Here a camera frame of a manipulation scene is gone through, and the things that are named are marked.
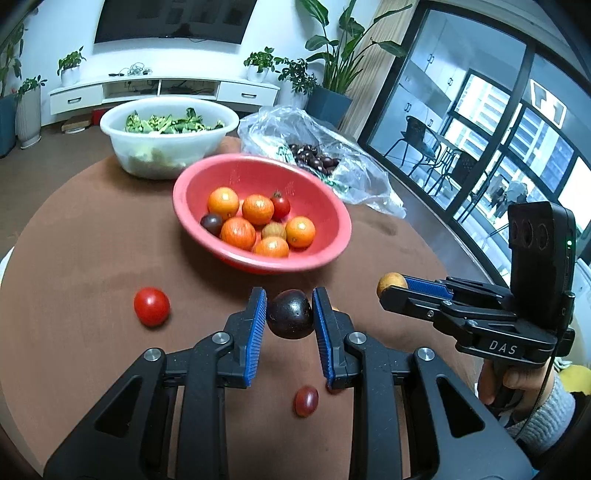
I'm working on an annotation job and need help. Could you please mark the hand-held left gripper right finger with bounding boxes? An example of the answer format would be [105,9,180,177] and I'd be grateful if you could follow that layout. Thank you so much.
[312,287,536,480]

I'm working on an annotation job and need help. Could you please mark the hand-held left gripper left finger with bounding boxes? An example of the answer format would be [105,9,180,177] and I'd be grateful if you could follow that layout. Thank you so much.
[44,287,269,480]

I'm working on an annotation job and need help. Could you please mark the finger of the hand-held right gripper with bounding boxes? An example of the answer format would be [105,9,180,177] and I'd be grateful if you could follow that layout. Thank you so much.
[379,286,514,341]
[405,276,514,315]

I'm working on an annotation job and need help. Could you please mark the dark purple plum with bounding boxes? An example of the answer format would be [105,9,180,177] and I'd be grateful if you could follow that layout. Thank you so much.
[266,289,315,341]

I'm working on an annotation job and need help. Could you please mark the orange tangerine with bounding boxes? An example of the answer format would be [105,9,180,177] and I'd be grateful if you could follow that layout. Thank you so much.
[242,194,275,226]
[285,216,317,249]
[207,187,240,220]
[253,237,290,258]

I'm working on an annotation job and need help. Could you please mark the red plastic basin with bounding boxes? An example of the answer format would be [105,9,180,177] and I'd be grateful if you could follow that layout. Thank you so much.
[173,154,352,274]

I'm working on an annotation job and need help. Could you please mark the person's right forearm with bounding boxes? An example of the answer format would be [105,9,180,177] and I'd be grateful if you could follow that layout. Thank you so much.
[505,374,579,463]

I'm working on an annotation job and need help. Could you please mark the person's right hand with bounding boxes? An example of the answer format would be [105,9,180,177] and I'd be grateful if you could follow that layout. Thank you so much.
[477,361,558,419]

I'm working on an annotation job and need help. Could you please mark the small dark red cherry tomato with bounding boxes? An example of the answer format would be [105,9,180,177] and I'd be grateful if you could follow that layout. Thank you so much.
[294,386,320,418]

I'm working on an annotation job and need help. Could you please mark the reddish striped tangerine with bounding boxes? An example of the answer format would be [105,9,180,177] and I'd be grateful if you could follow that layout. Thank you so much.
[220,217,257,251]

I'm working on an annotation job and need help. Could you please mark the large red tomato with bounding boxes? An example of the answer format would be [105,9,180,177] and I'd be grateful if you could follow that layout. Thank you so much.
[134,287,171,328]

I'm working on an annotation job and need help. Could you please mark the black outdoor chair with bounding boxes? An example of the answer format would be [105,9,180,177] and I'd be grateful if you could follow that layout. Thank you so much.
[385,115,440,177]
[443,150,479,199]

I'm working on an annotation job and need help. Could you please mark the yellow cloth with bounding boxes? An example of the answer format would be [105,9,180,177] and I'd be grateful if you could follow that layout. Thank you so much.
[560,364,591,398]

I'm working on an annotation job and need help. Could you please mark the clear plastic bag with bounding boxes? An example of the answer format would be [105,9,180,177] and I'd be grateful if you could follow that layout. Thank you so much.
[238,105,407,219]

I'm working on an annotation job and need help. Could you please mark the glass sliding door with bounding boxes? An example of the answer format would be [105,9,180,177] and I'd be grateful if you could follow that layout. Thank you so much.
[359,0,591,283]

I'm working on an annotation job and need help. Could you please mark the large-leaf plant in blue pot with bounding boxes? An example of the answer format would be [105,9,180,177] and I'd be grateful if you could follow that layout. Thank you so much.
[298,0,413,130]

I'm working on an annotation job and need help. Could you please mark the white plastic basin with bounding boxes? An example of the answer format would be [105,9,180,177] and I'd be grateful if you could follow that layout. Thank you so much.
[100,99,239,180]

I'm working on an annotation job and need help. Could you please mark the beige curtain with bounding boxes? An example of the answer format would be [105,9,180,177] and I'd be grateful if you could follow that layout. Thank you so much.
[339,0,419,139]

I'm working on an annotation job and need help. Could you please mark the green leafy vegetables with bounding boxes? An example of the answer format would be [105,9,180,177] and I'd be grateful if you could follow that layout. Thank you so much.
[124,107,227,136]

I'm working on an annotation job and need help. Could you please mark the plant in tall white pot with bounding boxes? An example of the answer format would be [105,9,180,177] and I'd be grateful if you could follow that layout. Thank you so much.
[276,58,318,110]

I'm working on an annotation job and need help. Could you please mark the white television cabinet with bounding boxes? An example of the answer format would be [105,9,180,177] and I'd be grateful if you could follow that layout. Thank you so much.
[49,76,281,116]

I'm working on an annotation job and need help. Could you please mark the bushy plant in white pot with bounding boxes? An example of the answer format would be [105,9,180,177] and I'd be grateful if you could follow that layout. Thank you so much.
[243,46,279,84]

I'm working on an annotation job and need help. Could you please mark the plant in white ribbed pot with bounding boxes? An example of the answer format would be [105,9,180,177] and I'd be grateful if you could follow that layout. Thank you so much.
[15,76,48,149]

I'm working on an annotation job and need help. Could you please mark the small plant in white pot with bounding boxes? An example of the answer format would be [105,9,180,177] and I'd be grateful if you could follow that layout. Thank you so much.
[57,46,88,88]

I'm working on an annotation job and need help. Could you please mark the black cable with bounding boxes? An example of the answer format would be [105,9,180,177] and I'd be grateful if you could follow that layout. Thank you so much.
[515,355,558,438]

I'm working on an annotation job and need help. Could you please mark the black wall television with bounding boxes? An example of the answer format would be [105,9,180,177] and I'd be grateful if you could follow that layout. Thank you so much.
[93,0,258,45]

